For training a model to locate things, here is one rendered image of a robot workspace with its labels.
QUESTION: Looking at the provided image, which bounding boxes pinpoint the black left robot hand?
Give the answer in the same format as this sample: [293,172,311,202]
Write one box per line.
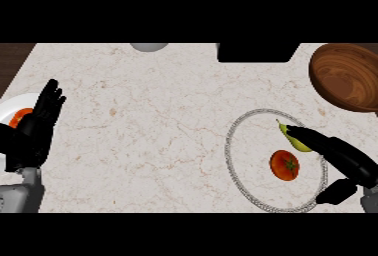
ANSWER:
[0,78,68,173]

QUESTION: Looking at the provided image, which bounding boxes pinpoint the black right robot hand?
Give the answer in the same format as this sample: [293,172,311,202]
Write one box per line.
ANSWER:
[285,124,378,206]

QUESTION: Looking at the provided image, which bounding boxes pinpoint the black appliance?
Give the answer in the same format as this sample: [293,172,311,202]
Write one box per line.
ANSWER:
[215,43,301,64]

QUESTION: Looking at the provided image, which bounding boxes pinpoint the grey round object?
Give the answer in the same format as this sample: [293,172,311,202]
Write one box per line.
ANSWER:
[128,43,169,53]

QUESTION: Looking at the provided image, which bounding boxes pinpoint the round marble placemat grey rim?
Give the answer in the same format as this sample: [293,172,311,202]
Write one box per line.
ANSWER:
[223,108,329,214]

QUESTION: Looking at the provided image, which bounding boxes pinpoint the white plate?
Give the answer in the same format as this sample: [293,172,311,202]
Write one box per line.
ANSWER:
[0,92,41,128]

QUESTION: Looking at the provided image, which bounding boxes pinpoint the brown wooden bowl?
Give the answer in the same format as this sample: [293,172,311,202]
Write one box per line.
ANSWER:
[307,43,378,113]

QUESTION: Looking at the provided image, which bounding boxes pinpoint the red tomato with green stem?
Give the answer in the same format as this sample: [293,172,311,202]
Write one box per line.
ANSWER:
[268,149,301,182]

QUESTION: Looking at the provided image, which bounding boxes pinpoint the yellow-green pear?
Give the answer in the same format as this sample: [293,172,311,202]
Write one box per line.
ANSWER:
[274,118,314,153]

